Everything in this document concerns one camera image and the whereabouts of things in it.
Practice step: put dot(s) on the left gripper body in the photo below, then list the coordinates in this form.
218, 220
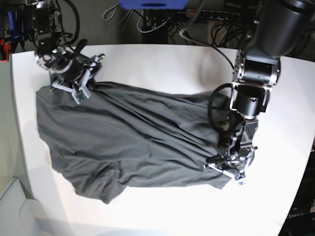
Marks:
233, 160

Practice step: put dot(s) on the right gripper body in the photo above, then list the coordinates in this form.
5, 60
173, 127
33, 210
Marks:
56, 59

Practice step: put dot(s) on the dark grey t-shirt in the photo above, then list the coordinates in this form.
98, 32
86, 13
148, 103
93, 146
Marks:
124, 136

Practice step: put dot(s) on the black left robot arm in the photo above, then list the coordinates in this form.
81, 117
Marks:
256, 71

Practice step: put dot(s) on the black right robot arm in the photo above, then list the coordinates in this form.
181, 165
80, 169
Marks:
47, 23

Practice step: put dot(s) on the red clamp tool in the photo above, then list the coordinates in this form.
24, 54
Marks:
5, 49

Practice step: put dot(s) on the blue box overhead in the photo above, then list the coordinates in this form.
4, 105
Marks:
153, 4

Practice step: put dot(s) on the black power strip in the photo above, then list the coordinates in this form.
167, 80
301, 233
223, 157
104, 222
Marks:
209, 15

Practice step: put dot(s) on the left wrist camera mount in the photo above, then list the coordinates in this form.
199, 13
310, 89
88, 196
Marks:
237, 175

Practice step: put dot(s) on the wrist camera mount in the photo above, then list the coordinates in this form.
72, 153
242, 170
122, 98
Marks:
76, 78
237, 175

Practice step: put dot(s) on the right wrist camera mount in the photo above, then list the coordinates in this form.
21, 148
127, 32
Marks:
76, 78

